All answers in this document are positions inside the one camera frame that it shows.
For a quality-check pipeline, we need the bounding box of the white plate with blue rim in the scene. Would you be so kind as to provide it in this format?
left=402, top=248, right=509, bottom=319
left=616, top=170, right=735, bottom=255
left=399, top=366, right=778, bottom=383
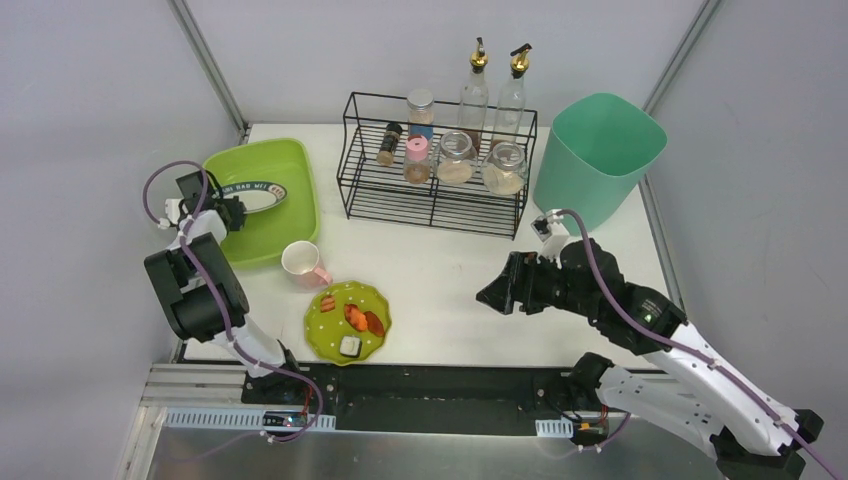
left=222, top=181, right=288, bottom=214

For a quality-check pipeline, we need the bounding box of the pink cup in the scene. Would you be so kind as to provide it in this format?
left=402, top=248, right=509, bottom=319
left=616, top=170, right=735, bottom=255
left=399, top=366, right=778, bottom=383
left=281, top=240, right=333, bottom=290

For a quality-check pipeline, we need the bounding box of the glass jar with metal ring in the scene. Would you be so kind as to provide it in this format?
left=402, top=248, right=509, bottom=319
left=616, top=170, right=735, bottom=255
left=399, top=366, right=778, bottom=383
left=481, top=141, right=528, bottom=196

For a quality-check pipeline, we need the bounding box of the glass jar with beige powder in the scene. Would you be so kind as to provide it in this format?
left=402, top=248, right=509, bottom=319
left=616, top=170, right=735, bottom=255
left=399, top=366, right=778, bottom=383
left=435, top=130, right=477, bottom=185

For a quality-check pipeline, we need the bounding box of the pink lid spice jar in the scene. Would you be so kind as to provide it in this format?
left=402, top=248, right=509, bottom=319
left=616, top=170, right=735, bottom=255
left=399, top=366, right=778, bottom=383
left=403, top=135, right=431, bottom=184

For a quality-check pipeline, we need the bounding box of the green polka dot plate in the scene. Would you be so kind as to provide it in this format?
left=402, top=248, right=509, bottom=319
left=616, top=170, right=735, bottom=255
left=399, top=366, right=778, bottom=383
left=304, top=281, right=392, bottom=366

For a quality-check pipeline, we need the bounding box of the black lid spice jar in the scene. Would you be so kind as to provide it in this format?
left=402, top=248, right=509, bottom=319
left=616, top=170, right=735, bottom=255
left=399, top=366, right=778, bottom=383
left=376, top=122, right=404, bottom=166

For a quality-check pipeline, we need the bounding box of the oil bottle with black spout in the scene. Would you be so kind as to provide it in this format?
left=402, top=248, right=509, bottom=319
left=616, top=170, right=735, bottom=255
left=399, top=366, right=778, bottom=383
left=491, top=43, right=532, bottom=147

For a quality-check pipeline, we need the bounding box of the oil bottle with gold cap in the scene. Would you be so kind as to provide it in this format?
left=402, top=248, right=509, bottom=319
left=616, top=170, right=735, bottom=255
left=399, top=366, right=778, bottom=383
left=457, top=37, right=489, bottom=151

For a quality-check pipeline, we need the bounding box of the silver lid pellet jar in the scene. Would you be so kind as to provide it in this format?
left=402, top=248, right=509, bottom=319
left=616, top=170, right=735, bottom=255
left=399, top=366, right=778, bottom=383
left=406, top=88, right=435, bottom=141

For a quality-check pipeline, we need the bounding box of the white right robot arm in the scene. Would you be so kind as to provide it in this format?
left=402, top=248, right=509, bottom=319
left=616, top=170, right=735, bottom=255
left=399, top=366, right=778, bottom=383
left=476, top=241, right=823, bottom=479

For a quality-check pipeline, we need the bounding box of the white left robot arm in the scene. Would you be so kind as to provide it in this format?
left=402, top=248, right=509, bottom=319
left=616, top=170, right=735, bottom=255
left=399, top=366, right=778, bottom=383
left=143, top=166, right=306, bottom=395

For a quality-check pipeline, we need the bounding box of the lime green plastic basin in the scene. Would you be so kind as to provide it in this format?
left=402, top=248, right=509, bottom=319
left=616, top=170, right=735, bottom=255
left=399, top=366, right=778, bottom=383
left=204, top=138, right=320, bottom=269

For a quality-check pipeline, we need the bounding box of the sausage slice toy food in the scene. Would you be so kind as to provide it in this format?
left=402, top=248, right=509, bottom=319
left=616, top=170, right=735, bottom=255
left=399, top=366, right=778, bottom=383
left=320, top=295, right=336, bottom=313

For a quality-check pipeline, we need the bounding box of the red sausage toy piece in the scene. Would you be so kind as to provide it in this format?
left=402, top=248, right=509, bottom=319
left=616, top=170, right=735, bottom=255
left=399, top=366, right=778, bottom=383
left=364, top=311, right=386, bottom=338

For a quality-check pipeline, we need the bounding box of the green plastic waste bin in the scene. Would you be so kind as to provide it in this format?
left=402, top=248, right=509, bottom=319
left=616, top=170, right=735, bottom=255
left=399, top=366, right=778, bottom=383
left=532, top=93, right=668, bottom=231

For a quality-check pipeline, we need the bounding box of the white sushi toy piece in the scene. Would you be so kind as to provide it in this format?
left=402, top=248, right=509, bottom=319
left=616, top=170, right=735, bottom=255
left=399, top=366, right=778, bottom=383
left=339, top=335, right=363, bottom=358

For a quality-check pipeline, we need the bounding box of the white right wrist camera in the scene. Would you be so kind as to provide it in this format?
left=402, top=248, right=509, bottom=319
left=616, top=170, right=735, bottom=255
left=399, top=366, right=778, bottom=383
left=531, top=209, right=570, bottom=267

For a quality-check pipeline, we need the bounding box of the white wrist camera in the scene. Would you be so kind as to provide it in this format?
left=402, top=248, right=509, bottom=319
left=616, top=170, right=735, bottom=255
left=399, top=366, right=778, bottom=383
left=531, top=209, right=570, bottom=267
left=157, top=199, right=190, bottom=230

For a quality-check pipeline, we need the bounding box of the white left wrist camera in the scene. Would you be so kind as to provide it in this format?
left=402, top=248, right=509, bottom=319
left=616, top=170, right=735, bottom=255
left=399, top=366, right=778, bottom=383
left=157, top=199, right=190, bottom=230

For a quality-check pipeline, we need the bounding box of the black wire rack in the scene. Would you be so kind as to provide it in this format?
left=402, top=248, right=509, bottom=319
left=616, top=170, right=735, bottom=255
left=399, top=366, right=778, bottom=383
left=336, top=91, right=530, bottom=239

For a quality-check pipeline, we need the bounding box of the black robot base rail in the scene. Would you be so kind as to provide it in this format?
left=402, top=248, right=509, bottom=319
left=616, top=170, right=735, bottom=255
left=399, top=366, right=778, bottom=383
left=241, top=363, right=604, bottom=436

